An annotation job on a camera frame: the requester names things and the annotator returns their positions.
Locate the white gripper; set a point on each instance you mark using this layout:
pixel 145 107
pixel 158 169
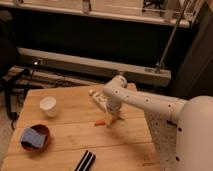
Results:
pixel 113 106

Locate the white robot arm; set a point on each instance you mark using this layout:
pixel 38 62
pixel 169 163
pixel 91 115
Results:
pixel 194 120

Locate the white plastic bottle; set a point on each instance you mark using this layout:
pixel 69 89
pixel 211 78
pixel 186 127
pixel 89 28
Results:
pixel 99 99

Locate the black white striped object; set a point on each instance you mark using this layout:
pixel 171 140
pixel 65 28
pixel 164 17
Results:
pixel 86 161

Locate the white baseboard heater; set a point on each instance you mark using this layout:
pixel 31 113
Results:
pixel 96 67

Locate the red bowl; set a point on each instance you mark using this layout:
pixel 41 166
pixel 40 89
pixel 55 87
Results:
pixel 42 129

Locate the metal pole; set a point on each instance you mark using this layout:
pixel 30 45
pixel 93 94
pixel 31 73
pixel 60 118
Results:
pixel 159 65

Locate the blue sponge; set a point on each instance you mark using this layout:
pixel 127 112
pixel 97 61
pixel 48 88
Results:
pixel 32 137

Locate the black office chair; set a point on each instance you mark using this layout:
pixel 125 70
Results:
pixel 9 57

